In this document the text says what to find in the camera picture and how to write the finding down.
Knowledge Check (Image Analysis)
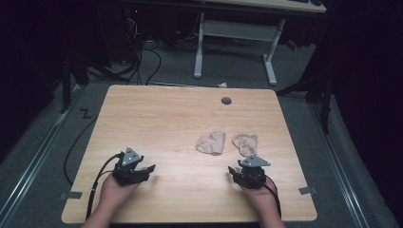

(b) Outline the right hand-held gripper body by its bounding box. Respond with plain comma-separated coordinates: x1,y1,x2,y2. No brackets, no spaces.
235,154,272,190

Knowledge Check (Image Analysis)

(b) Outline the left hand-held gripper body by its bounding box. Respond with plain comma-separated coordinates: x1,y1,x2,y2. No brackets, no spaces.
111,146,145,186

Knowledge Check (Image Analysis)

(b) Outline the beige sock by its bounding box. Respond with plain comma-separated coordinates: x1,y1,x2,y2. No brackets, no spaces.
195,130,227,156
231,133,259,158

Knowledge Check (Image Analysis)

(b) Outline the person's right hand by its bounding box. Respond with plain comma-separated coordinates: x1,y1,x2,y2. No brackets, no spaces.
240,177,279,217

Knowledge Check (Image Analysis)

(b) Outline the person's left hand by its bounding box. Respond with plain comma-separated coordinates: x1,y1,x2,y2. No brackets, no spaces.
99,172,141,211

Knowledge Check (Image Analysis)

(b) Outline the grey tape piece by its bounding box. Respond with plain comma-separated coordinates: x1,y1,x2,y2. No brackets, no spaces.
59,191,84,200
297,185,317,196

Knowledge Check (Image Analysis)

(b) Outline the black metal stand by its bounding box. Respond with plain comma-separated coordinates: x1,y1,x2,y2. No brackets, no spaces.
275,60,336,135
58,53,91,115

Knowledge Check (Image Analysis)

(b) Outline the white metal desk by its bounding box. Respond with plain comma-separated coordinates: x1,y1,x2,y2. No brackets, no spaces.
192,0,328,87

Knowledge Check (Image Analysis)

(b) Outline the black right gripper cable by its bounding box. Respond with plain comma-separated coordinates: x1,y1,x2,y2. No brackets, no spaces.
250,174,283,219

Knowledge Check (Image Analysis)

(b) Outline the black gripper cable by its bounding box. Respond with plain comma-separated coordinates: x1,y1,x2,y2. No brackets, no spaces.
250,174,283,219
85,151,125,221

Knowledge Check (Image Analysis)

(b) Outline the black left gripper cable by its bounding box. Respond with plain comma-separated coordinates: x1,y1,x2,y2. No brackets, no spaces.
85,151,125,221

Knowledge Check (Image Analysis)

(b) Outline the black floor cable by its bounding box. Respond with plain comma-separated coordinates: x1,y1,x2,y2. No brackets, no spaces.
63,116,99,186

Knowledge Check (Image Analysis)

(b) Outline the metal floor rail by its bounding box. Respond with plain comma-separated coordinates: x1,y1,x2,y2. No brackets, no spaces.
308,103,373,228
0,85,84,222

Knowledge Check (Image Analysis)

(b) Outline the bundle of black cables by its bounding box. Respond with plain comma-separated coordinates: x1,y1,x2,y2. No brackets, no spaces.
88,12,163,86

